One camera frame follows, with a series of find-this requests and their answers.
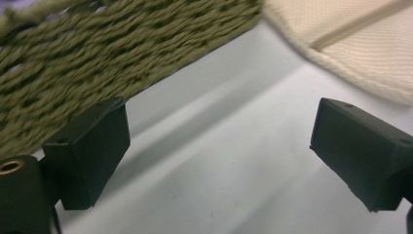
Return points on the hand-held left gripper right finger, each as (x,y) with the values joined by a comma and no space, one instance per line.
(363,152)

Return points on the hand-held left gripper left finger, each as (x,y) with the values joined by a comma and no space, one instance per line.
(87,152)

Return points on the green woven basket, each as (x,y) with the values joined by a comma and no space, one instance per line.
(97,55)

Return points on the cream mesh laundry bag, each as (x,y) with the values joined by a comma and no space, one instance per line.
(357,26)

